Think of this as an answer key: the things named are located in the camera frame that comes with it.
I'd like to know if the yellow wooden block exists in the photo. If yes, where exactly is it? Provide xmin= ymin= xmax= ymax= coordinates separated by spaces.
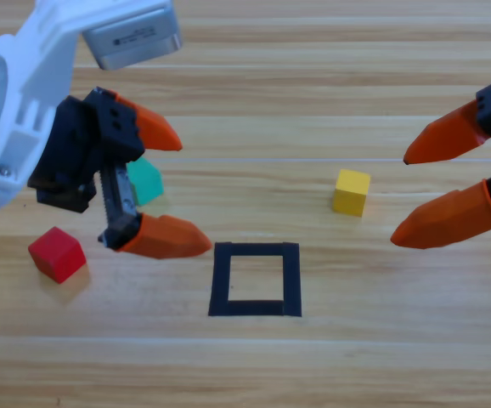
xmin=332 ymin=168 xmax=372 ymax=218

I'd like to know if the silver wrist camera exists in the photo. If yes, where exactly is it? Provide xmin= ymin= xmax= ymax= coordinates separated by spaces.
xmin=82 ymin=2 xmax=183 ymax=71

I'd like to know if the black tape square outline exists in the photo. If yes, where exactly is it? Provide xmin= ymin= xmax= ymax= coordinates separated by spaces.
xmin=207 ymin=241 xmax=303 ymax=318

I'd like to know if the white wrist mount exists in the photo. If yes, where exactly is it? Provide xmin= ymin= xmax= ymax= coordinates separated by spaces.
xmin=0 ymin=0 xmax=175 ymax=212

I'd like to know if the red wooden block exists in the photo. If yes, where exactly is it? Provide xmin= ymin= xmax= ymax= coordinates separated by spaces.
xmin=27 ymin=226 xmax=87 ymax=285

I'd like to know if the green wooden block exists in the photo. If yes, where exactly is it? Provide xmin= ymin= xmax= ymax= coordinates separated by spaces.
xmin=126 ymin=156 xmax=165 ymax=207

